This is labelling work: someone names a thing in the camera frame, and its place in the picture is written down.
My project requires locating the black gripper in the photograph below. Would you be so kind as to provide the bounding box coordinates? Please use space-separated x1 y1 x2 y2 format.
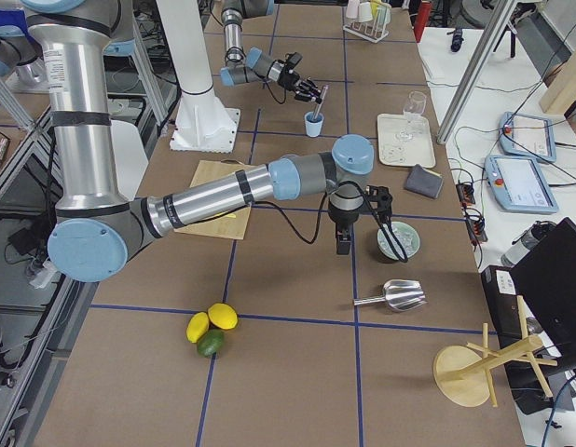
326 181 366 255

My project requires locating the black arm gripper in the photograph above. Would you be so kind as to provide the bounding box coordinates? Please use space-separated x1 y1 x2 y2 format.
276 65 322 103

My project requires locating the steel muddler black tip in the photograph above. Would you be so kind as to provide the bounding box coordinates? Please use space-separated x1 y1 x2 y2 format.
311 85 329 122

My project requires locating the light blue plastic cup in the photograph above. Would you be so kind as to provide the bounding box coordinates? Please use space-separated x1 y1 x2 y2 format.
304 111 324 138

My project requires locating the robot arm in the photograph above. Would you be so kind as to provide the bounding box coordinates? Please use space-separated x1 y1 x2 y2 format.
220 0 325 105
6 1 375 282

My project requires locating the pink cup in rack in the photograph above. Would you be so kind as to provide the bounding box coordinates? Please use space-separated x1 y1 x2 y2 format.
346 0 360 20

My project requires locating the white cup in rack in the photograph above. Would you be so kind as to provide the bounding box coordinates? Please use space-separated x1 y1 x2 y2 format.
356 1 373 23

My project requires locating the yellow cup in rack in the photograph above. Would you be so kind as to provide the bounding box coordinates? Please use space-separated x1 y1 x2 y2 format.
371 1 387 21

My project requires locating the green cup in rack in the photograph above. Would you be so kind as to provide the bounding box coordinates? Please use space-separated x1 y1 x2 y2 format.
377 1 391 29

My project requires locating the yellow lemon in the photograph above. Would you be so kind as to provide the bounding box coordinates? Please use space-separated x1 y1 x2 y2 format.
207 303 239 330
185 312 210 344

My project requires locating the wooden cup stand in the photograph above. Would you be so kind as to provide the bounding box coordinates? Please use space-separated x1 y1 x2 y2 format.
432 295 557 407

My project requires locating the green bowl of ice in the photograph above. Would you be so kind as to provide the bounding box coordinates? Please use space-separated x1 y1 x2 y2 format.
377 222 420 261

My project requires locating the metal ice scoop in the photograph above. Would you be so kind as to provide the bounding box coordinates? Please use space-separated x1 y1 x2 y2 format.
353 279 427 313

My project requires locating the dark grey folded cloth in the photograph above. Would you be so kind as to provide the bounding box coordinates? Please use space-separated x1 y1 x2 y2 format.
404 164 444 199

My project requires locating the beige bear tray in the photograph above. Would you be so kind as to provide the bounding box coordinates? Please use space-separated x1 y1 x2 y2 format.
377 114 436 168

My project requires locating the clear wine glass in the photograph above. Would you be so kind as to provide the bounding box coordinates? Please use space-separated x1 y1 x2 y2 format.
396 91 427 142

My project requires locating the wooden cutting board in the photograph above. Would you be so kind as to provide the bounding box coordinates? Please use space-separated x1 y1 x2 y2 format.
175 159 253 240

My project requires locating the red cylinder tube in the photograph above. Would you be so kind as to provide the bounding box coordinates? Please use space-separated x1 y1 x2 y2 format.
413 0 432 43

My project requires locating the green lime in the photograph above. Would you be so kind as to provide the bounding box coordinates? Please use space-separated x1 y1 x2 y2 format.
197 329 225 358

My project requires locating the near teach pendant tablet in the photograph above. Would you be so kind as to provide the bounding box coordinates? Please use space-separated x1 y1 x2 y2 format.
484 156 559 214

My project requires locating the teach pendant tablet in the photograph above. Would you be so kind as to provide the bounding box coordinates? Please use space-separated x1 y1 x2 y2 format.
499 112 556 163
484 156 559 214

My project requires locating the grey metal bottle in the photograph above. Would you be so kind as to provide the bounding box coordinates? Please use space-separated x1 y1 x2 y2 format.
501 221 556 267

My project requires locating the white chair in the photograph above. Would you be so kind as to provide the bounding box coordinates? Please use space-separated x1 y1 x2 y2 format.
111 120 148 200

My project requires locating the far teach pendant tablet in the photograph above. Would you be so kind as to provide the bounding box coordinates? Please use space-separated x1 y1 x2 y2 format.
499 112 556 163

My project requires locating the black monitor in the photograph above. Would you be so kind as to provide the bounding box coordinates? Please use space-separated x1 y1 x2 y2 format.
511 218 576 351

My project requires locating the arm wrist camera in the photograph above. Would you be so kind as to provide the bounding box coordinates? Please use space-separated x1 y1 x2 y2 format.
284 52 302 73

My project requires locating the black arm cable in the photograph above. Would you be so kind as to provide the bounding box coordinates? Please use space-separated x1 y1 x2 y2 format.
250 181 410 264

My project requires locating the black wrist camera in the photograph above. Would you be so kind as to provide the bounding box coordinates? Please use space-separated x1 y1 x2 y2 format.
363 185 392 224

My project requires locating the white wire cup rack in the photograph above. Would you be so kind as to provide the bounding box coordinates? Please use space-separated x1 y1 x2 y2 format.
342 13 389 43

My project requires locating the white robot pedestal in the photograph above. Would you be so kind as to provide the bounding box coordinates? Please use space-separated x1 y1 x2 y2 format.
157 0 240 154

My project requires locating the aluminium frame post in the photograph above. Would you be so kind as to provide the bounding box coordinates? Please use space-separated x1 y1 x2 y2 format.
436 0 519 144

